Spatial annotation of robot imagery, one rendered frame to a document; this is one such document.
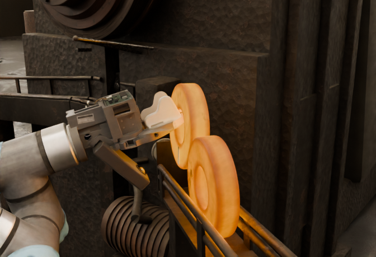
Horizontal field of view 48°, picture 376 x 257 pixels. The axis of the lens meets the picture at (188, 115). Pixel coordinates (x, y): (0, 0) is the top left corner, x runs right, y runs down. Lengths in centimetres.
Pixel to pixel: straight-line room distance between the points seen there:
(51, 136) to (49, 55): 83
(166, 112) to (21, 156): 24
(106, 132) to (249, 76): 39
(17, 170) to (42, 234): 12
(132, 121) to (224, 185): 21
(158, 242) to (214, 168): 37
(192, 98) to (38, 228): 31
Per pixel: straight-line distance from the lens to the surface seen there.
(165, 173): 79
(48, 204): 74
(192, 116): 68
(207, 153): 59
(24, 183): 72
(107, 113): 69
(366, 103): 177
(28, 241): 64
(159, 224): 94
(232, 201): 58
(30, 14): 411
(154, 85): 100
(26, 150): 71
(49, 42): 150
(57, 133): 70
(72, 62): 141
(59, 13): 124
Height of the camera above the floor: 99
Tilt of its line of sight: 16 degrees down
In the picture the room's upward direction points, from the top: straight up
